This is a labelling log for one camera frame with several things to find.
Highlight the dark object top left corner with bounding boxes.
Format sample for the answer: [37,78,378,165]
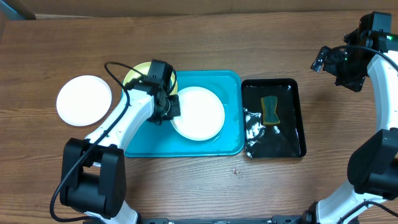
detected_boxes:
[1,0,36,20]

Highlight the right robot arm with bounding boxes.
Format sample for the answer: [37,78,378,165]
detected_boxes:
[293,11,397,223]

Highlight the yellow-green plate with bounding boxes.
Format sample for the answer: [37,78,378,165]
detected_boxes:
[123,62,178,95]

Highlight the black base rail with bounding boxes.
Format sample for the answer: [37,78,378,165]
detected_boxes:
[137,215,313,224]

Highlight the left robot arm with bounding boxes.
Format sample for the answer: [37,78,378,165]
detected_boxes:
[49,60,180,223]

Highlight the teal plastic tray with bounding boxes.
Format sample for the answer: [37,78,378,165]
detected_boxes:
[125,70,245,158]

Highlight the white plate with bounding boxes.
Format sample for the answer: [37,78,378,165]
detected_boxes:
[56,75,112,126]
[171,86,225,141]

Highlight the black water tray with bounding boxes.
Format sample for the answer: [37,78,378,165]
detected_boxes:
[241,78,307,159]

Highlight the yellow green scrub sponge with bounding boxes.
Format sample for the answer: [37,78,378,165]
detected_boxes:
[261,96,280,125]

